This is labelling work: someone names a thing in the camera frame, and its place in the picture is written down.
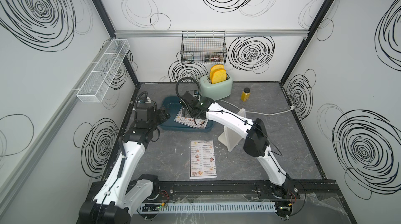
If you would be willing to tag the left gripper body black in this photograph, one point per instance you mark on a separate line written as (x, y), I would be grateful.
(158, 117)

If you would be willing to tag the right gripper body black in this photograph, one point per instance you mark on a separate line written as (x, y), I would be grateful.
(191, 113)

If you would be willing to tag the new menu sheet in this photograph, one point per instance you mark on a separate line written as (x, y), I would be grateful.
(184, 118)

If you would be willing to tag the white acrylic menu holder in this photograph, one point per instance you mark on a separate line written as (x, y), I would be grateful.
(229, 138)

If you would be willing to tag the old menu sheet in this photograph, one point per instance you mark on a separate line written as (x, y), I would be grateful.
(202, 160)

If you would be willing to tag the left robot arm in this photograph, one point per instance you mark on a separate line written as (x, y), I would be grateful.
(120, 196)

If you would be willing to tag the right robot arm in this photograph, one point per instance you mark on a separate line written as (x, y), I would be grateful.
(254, 133)

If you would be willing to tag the teal plastic tray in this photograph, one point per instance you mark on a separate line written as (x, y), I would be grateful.
(172, 104)

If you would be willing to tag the mint green toaster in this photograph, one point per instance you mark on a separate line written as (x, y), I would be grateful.
(215, 91)

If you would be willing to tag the front yellow toast slice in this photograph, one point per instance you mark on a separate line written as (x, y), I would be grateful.
(219, 75)

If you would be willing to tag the yellow toast slice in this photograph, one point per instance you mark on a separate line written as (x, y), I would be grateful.
(219, 75)
(215, 68)

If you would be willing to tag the rear yellow toast slice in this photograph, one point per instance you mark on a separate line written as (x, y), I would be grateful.
(215, 68)

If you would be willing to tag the small items in basket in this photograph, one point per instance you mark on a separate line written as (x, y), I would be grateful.
(209, 58)

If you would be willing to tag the yellow juice bottle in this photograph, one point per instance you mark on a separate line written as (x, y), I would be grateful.
(245, 94)

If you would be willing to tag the black wire wall basket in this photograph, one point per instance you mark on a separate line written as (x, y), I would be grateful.
(196, 44)

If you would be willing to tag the white wire wall shelf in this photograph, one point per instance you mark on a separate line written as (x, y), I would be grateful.
(100, 79)

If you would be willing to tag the white slotted cable duct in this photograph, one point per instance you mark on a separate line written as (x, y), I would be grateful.
(196, 208)

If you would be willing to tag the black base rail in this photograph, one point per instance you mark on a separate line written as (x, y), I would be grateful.
(262, 188)

